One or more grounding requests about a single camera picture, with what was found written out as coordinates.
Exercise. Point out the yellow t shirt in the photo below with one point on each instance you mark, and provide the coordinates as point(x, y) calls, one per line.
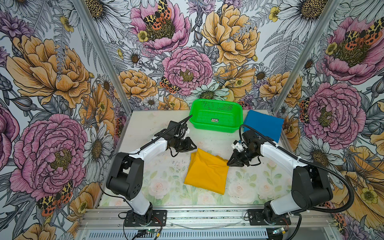
point(207, 172)

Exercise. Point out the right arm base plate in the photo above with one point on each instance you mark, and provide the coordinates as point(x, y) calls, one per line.
point(259, 217)

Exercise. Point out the aluminium front rail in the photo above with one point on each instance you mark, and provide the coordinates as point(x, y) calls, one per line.
point(177, 217)

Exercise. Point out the aluminium frame post left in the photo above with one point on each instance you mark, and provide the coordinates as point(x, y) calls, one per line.
point(92, 32)

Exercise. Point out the folded blue t shirt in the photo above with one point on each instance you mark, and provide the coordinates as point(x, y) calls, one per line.
point(267, 125)

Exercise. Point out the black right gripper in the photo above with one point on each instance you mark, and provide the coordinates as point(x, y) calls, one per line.
point(235, 155)

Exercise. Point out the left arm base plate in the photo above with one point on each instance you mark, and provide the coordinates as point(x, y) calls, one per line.
point(153, 218)

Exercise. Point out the aluminium frame post right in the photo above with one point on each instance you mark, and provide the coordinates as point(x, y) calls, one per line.
point(322, 24)

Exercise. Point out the green plastic basket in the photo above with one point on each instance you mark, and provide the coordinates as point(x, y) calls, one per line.
point(214, 115)

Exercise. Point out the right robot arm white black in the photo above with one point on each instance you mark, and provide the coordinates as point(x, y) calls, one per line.
point(310, 184)

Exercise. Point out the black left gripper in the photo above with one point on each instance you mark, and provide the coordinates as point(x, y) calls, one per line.
point(187, 147)

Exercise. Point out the aluminium frame post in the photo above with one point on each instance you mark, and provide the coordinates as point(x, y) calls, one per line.
point(322, 24)
point(92, 32)

